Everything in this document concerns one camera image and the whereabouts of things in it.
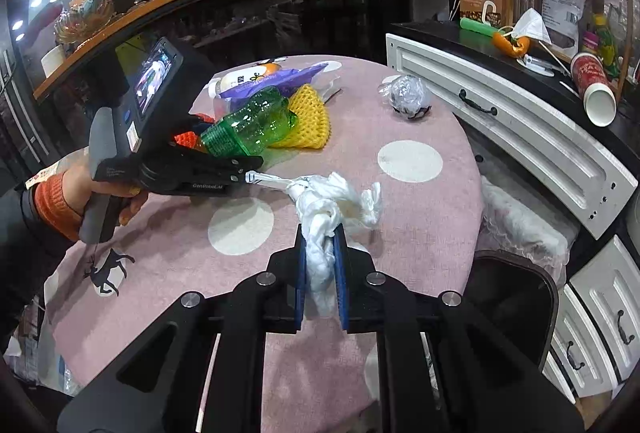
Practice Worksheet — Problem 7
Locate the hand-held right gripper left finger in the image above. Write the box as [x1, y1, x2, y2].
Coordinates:
[57, 223, 308, 433]

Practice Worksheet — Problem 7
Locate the green roll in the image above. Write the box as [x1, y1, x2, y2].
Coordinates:
[460, 17, 501, 38]

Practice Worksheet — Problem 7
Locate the white face mask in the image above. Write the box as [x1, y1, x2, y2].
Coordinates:
[500, 8, 553, 46]

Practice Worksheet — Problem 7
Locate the black trash bin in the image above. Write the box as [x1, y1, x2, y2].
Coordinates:
[472, 250, 560, 370]

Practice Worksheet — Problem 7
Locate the pink dotted tablecloth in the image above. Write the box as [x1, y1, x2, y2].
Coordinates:
[42, 55, 483, 433]

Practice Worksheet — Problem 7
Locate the green plastic bottle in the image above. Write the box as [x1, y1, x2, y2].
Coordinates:
[200, 88, 299, 157]

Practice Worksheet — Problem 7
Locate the person's left hand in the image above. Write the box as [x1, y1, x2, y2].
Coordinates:
[61, 158, 150, 228]

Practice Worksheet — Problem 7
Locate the red paper cup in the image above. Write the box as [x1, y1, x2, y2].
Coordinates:
[570, 52, 618, 128]

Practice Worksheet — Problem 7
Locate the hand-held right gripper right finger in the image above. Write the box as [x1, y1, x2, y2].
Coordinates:
[332, 225, 586, 433]

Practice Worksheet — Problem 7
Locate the purple plastic packet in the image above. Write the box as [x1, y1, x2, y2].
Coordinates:
[220, 63, 326, 100]

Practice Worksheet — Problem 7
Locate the orange white labelled plastic bottle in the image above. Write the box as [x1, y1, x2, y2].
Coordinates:
[207, 60, 291, 100]

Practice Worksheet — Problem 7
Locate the white round lid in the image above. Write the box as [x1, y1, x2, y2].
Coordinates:
[520, 55, 558, 76]

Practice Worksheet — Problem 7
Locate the white fluffy seat cushion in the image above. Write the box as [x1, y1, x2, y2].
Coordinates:
[475, 175, 571, 284]

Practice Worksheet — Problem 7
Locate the translucent storage bag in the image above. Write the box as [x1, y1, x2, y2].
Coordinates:
[0, 293, 81, 396]

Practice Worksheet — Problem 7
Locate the black drawer handle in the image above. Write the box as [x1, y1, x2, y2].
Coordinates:
[615, 310, 631, 345]
[566, 341, 587, 372]
[459, 89, 499, 116]

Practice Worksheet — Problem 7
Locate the white drawer cabinet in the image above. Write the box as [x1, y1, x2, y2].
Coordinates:
[385, 20, 640, 406]

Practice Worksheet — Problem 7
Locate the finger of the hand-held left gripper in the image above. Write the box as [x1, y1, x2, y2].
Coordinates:
[150, 145, 265, 184]

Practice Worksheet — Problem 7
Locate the person's left forearm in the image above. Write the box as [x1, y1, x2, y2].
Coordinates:
[0, 173, 86, 344]

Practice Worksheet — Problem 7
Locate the colourful labelled drink bottle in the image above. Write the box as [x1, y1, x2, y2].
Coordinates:
[582, 13, 621, 78]

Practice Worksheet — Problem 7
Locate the orange peel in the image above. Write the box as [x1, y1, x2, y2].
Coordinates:
[492, 30, 531, 58]

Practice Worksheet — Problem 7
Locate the crumpled clear plastic wrap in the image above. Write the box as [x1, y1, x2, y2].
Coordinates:
[380, 74, 433, 120]

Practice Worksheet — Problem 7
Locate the yellow foam fruit net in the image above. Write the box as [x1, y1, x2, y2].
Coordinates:
[265, 84, 332, 150]

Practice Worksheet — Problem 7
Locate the glass lotus bowl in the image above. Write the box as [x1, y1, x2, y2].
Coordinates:
[54, 0, 115, 46]

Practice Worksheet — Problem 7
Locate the white cup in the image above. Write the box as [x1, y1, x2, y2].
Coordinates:
[41, 47, 63, 78]

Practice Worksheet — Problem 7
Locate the white tissue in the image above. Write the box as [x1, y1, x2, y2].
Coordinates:
[250, 170, 383, 319]

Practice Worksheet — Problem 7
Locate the orange mesh net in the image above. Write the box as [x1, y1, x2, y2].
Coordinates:
[174, 130, 207, 152]

